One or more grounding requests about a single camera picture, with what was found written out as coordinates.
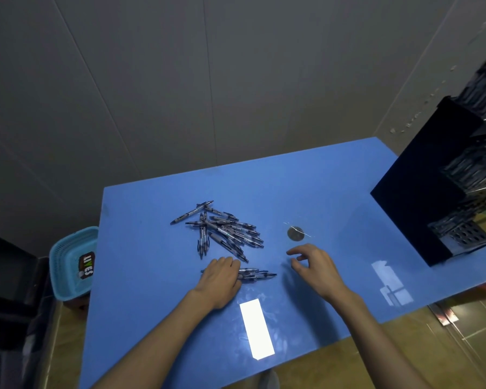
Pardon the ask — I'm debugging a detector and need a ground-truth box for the black tiered pen display stand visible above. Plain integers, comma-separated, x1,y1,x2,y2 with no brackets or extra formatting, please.
370,96,486,267

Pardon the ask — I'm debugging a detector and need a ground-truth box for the pile of grey pens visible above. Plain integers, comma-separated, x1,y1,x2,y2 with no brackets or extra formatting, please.
170,199,278,283

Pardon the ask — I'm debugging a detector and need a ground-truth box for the person's right forearm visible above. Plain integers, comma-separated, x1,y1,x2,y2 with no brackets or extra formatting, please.
336,293,430,389

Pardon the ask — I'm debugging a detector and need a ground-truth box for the person's left forearm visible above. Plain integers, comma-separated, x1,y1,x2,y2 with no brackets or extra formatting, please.
91,289,216,389

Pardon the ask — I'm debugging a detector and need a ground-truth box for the blue plastic basket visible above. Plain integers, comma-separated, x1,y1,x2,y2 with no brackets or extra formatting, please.
49,226,100,302

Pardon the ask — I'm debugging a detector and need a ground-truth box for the small round metal disc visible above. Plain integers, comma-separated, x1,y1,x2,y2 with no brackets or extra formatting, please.
283,222,315,243

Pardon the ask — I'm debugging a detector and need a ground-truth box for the blue table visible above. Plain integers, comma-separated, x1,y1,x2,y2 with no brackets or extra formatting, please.
79,136,486,389

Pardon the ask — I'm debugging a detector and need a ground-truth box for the person's right grey shoe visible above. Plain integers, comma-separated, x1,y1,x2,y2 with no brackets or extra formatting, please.
259,369,281,389

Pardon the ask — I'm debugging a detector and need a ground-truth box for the person's right hand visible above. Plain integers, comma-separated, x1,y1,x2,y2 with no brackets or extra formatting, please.
286,243,361,307

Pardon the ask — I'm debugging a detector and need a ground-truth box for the black shelf unit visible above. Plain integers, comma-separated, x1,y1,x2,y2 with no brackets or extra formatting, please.
0,229,51,389

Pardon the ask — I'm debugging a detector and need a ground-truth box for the person's left hand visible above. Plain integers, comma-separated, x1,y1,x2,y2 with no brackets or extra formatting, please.
190,256,243,312

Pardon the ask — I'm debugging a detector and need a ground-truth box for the brown plastic stool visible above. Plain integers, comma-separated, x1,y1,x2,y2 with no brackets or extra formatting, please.
63,296,91,320

